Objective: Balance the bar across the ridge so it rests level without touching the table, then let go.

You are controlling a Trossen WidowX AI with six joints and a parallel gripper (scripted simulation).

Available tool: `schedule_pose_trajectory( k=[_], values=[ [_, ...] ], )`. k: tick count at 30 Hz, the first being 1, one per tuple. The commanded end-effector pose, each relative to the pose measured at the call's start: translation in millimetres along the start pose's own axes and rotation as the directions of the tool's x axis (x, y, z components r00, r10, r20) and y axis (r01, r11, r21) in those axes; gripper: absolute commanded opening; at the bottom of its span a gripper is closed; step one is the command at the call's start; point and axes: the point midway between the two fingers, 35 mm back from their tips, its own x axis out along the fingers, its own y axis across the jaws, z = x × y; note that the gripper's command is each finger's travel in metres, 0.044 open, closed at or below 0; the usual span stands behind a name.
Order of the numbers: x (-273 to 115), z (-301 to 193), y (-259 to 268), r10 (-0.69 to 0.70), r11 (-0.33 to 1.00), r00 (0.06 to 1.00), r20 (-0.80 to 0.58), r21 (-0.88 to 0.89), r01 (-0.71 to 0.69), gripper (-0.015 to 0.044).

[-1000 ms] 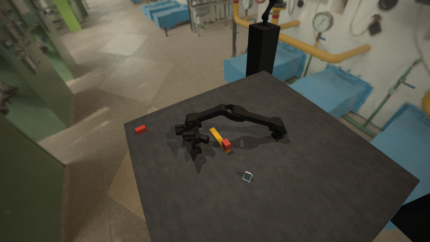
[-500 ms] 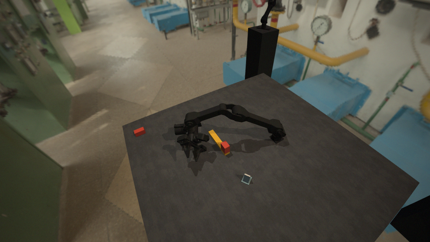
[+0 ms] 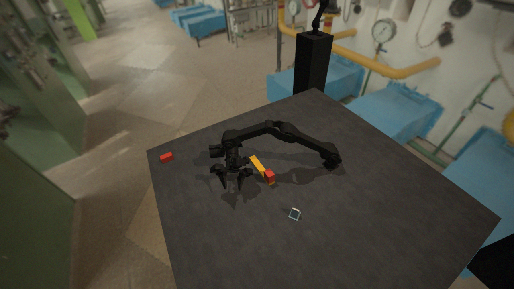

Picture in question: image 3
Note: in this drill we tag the red rectangular block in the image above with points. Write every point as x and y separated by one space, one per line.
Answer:
166 157

